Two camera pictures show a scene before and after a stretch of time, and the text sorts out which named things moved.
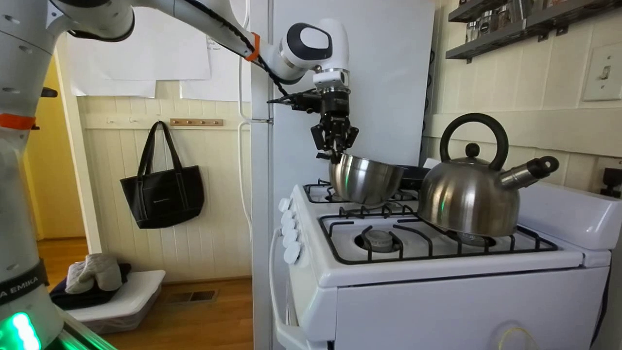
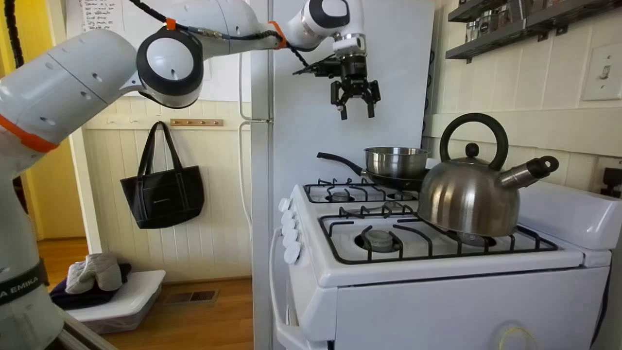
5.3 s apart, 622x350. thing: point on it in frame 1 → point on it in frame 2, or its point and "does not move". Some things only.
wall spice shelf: x=500 y=23 does not move
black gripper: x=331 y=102 → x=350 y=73
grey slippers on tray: x=94 y=271 does not move
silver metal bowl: x=364 y=182 → x=395 y=161
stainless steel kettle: x=469 y=196 does not move
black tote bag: x=163 y=198 does not move
